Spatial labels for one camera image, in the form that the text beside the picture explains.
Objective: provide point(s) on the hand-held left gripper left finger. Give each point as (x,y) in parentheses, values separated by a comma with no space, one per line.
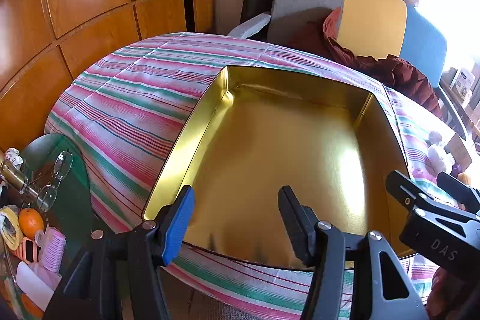
(178,226)

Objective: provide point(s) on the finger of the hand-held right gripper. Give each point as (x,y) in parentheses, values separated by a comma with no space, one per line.
(457,191)
(403,188)

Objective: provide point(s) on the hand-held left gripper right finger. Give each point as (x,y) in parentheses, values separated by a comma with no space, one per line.
(296,226)

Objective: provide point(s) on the cream printed carton box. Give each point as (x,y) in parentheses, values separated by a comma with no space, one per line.
(460,151)

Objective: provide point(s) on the gold tin box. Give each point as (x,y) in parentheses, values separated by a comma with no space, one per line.
(281,155)

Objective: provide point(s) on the wooden side desk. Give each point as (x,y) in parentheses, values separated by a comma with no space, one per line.
(461,110)

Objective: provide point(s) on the glass side table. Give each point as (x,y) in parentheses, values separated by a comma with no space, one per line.
(75,200)

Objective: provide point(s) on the white appliance carton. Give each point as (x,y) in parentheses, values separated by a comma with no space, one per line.
(462,84)

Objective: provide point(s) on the maroon jacket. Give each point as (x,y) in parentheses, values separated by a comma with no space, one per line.
(405,76)

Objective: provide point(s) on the pink hair roller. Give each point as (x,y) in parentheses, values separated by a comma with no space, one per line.
(52,248)

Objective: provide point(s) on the eyeglasses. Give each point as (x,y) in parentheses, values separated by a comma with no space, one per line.
(48,197)

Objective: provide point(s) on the striped pink green tablecloth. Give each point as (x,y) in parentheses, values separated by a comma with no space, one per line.
(131,98)

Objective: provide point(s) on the orange fruit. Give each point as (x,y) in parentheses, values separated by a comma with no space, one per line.
(30,222)

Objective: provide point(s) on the white plastic packet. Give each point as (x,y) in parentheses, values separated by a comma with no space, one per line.
(37,280)

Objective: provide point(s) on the orange pink small case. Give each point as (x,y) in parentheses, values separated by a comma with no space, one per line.
(28,250)

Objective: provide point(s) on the yellowish tape roll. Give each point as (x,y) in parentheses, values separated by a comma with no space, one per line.
(10,228)

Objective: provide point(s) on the brass cylinder object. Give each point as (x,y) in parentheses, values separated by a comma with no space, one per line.
(15,177)

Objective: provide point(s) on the crumpled white tissue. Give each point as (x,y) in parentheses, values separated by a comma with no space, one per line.
(14,157)

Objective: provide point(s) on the bright window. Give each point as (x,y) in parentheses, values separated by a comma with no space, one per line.
(450,5)

